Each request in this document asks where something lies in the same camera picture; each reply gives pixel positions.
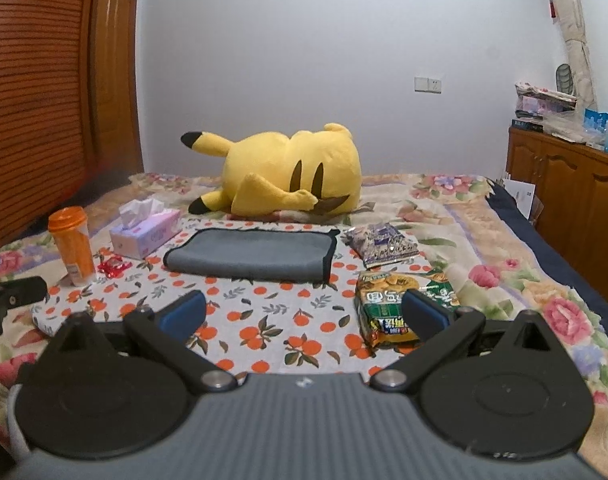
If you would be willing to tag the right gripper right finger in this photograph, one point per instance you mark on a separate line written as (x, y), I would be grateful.
(423, 315)

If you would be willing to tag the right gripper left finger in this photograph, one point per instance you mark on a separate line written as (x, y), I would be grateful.
(183, 317)

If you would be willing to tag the purple and grey towel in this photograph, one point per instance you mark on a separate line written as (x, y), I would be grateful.
(257, 255)

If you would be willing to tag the green instant noodle bag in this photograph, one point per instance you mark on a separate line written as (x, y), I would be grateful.
(378, 303)

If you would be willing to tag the small red candy wrapper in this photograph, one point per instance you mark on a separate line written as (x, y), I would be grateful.
(114, 266)

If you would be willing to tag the purple snack packet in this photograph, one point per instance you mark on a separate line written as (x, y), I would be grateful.
(380, 244)

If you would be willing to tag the floral bed quilt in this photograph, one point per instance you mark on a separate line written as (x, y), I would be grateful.
(466, 228)

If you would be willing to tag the orange print white cloth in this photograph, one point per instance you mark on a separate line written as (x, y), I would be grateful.
(250, 326)

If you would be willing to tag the orange plastic bottle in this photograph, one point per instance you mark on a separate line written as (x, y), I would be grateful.
(69, 228)

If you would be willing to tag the pink tissue pack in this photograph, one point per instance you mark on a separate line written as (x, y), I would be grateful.
(145, 225)

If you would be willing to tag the white paper beside bed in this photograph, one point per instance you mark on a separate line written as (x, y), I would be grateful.
(523, 194)

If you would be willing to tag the yellow Pikachu plush toy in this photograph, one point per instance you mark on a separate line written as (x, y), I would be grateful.
(315, 172)

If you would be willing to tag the wooden sideboard cabinet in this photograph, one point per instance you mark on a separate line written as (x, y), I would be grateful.
(571, 181)

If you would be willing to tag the stack of papers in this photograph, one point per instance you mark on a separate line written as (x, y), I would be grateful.
(543, 110)

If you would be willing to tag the blue box on cabinet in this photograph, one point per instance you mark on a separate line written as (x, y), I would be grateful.
(596, 126)

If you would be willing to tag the wooden louvred wardrobe door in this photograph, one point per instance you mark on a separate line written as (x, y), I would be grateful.
(68, 109)

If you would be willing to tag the beige tied curtain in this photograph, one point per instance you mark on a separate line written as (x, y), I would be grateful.
(571, 21)

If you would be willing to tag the white wall switch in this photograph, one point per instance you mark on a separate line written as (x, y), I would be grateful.
(428, 85)

